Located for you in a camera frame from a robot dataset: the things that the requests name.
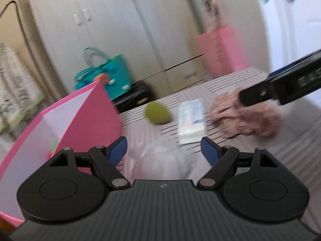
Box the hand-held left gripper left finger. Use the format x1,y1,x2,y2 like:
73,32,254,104
48,136,131,191

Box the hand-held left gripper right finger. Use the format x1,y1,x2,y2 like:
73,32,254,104
197,136,279,190

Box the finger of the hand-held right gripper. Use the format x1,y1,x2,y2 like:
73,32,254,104
266,50,321,79
238,79,277,106

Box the pink floral fabric scrunchie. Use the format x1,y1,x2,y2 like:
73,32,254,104
209,88,280,138

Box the pink storage box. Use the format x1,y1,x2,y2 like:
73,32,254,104
0,80,123,228

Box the clear plastic bag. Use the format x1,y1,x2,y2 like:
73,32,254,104
123,141,201,181

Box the white tissue pack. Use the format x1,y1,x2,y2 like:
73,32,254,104
178,98,207,145

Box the white door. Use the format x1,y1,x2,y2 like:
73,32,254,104
252,0,321,76

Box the green egg-shaped sponge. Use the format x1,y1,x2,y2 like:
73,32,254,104
145,101,171,125

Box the pink shopping bag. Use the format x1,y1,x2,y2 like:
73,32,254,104
196,0,246,77

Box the black suitcase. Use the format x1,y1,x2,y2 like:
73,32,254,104
113,82,154,113

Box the striped tablecloth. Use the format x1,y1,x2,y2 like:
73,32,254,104
118,66,321,234

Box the teal tote bag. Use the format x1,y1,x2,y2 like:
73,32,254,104
73,46,133,101

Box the beige wardrobe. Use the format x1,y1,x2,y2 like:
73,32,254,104
26,0,216,103

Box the white knitted cardigan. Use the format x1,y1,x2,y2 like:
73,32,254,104
0,44,47,133

